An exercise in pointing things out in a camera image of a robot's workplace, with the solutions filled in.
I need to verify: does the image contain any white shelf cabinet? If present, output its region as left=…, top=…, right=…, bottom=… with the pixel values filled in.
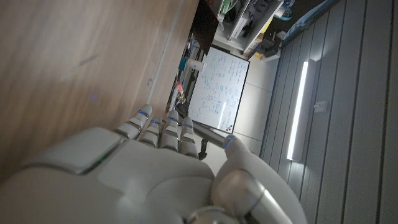
left=213, top=0, right=284, bottom=54

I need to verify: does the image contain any black computer monitor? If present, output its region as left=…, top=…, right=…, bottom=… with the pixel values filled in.
left=190, top=0, right=219, bottom=56

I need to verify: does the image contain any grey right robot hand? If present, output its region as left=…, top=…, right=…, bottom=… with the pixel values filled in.
left=0, top=104, right=308, bottom=224

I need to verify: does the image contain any whiteboard with blue writing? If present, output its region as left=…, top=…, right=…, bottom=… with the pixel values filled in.
left=188, top=46, right=250, bottom=134

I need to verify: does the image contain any long ceiling light strip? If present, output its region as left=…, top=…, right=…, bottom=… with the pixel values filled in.
left=286, top=60, right=309, bottom=161

